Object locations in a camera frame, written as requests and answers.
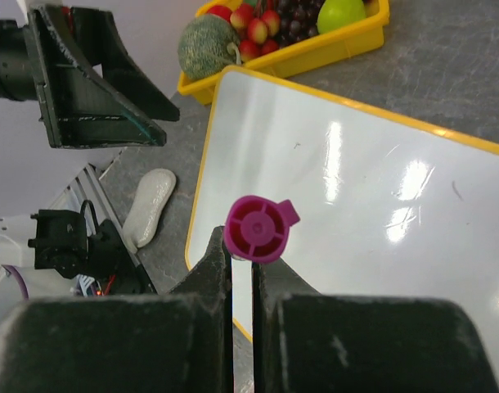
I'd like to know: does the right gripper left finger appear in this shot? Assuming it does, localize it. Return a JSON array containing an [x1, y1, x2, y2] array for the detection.
[[0, 227, 234, 392]]

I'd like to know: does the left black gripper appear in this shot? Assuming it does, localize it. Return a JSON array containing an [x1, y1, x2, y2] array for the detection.
[[23, 6, 180, 147]]

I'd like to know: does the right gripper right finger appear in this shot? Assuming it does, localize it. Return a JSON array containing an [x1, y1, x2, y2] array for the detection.
[[252, 260, 499, 392]]

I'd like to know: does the purple whiteboard marker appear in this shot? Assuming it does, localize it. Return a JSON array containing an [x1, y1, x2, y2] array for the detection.
[[223, 195, 300, 264]]

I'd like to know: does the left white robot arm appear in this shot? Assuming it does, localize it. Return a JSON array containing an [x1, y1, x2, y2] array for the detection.
[[0, 3, 180, 296]]

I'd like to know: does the white whiteboard eraser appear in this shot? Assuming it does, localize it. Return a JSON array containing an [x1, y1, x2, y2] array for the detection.
[[123, 168, 177, 254]]

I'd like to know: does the yellow-framed whiteboard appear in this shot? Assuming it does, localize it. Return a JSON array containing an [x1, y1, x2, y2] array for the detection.
[[184, 64, 499, 343]]

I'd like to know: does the green netted melon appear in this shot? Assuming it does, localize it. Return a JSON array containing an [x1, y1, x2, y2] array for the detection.
[[178, 14, 242, 81]]

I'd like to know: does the red apple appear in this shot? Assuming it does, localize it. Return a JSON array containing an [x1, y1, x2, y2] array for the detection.
[[200, 5, 233, 24]]

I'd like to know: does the red cherry bunch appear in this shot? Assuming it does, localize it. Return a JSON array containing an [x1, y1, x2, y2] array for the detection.
[[230, 1, 281, 63]]

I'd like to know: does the dark purple grape bunch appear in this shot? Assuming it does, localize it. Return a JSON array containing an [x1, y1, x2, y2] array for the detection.
[[272, 0, 325, 48]]

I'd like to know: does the light green apple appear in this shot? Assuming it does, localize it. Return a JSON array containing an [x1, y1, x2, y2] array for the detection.
[[317, 0, 366, 34]]

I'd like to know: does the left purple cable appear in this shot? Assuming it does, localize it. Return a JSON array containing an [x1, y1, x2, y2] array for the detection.
[[2, 264, 31, 300]]

